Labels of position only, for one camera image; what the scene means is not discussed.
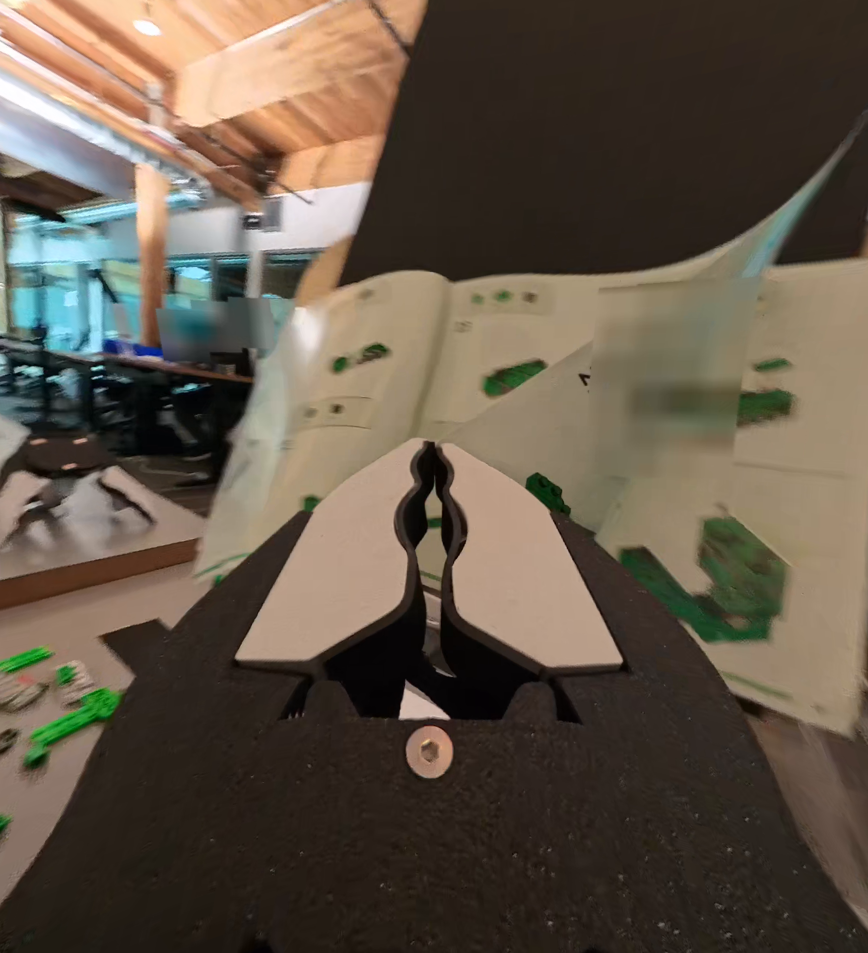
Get brick instruction booklet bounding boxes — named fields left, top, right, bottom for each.
left=194, top=100, right=868, bottom=738

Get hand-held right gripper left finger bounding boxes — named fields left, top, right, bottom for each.
left=234, top=438, right=438, bottom=716

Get wooden column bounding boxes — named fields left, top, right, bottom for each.
left=134, top=160, right=170, bottom=347

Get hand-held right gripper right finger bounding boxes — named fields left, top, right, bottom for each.
left=422, top=441, right=624, bottom=716

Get grey desk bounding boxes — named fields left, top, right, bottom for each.
left=0, top=562, right=868, bottom=953

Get scattered loose toy bricks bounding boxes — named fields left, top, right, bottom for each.
left=0, top=646, right=126, bottom=857

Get long background table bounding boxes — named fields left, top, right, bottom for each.
left=0, top=331, right=256, bottom=455

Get raised black wood-edged table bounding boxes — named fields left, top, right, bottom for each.
left=300, top=0, right=868, bottom=299

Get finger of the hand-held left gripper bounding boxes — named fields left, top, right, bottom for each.
left=95, top=463, right=161, bottom=528
left=0, top=469, right=63, bottom=553

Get wood-edged side desk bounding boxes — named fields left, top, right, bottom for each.
left=0, top=417, right=207, bottom=620

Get silver ceiling duct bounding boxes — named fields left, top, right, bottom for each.
left=0, top=45, right=204, bottom=202

